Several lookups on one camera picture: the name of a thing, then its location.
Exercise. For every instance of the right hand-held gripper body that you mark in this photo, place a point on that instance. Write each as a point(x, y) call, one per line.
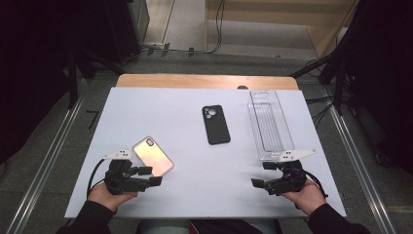
point(287, 180)

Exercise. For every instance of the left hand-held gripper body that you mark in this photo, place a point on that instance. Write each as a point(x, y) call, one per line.
point(121, 178)

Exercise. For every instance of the iridescent phone case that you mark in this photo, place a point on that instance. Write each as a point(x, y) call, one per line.
point(152, 156)

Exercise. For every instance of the clear plastic tray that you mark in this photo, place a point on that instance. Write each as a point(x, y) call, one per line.
point(269, 126)

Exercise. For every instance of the black phone case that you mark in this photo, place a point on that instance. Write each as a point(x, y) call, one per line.
point(216, 125)

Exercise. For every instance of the person's left hand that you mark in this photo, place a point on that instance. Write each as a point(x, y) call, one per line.
point(105, 196)

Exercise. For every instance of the person's right hand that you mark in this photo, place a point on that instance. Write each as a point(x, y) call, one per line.
point(307, 198)

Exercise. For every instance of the white board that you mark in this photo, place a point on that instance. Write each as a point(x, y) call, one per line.
point(195, 182)

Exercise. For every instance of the black metal stand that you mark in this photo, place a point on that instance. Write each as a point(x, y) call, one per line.
point(337, 78)
point(73, 81)

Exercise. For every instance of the dark cabinet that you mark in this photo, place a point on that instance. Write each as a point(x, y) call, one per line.
point(126, 29)

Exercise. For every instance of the aluminium floor rail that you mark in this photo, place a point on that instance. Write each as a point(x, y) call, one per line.
point(48, 162)
point(360, 165)

